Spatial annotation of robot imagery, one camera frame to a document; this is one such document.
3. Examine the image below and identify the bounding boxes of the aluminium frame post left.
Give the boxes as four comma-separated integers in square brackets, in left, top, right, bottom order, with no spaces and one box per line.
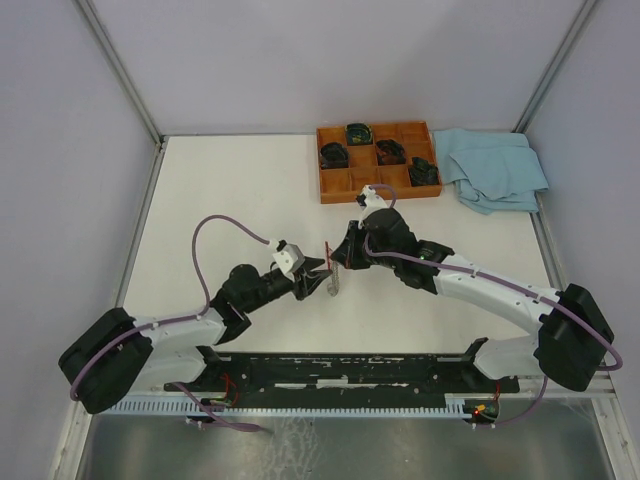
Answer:
[74,0,166,146]

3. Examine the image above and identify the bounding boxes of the light blue cloth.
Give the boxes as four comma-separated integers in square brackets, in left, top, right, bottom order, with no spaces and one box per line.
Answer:
[432,128,549,215]

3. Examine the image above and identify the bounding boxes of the aluminium frame post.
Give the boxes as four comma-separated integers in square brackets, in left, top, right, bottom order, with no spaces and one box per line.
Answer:
[512,0,601,134]
[74,0,166,146]

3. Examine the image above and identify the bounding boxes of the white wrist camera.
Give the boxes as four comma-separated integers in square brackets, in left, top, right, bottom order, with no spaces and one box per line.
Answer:
[272,240,305,275]
[356,185,387,211]

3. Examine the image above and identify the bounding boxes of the aluminium frame post right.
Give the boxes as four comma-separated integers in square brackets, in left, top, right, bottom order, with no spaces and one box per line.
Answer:
[512,0,601,134]

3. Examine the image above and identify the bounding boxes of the light blue cable duct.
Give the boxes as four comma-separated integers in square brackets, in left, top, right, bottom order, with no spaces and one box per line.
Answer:
[107,392,476,417]

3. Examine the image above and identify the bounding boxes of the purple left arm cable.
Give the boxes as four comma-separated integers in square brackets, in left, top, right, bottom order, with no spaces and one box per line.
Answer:
[68,214,279,402]

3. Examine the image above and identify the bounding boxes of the wooden compartment tray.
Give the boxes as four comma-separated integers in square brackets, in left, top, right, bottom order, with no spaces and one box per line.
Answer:
[316,120,442,204]

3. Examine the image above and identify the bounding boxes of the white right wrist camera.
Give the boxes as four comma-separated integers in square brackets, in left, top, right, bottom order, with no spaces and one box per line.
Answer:
[356,185,387,211]

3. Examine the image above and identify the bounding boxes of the dark rolled cloth green pattern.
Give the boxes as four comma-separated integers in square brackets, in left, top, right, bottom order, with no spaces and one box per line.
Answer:
[408,157,440,187]

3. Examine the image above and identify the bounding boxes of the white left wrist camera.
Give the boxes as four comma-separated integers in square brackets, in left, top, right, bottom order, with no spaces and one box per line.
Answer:
[272,240,305,275]

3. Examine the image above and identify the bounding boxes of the dark rolled cloth yellow pattern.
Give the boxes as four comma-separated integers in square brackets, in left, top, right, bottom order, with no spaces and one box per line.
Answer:
[345,122,374,146]

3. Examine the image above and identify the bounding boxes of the metal key organizer red handle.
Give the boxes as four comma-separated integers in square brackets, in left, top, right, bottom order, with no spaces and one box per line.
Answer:
[324,241,340,297]

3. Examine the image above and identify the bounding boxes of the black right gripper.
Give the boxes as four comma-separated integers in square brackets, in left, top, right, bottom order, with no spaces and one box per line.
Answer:
[331,220,398,270]

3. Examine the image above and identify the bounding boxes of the dark rolled cloth grey pattern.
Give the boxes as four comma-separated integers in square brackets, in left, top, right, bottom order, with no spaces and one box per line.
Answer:
[319,142,349,170]

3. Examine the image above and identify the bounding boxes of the dark rolled cloth orange pattern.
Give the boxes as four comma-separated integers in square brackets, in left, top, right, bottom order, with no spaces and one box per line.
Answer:
[375,139,406,165]

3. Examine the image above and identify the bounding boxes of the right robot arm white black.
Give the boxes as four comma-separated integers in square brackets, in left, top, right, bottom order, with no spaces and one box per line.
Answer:
[331,208,614,392]

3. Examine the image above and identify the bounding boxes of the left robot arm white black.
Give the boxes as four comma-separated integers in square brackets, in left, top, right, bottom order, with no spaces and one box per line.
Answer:
[58,257,330,414]

